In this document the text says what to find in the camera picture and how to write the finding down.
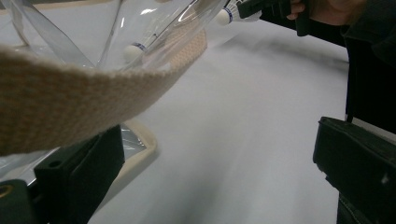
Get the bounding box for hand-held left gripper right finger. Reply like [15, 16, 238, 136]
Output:
[312, 116, 396, 224]

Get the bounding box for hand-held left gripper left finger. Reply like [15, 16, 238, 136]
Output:
[33, 124, 126, 224]

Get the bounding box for white shuttlecock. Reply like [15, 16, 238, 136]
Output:
[121, 31, 169, 63]
[215, 0, 262, 27]

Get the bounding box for clear bag with beige trim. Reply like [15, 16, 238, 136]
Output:
[0, 0, 230, 213]

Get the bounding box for white table cover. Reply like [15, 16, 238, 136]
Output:
[0, 0, 396, 224]

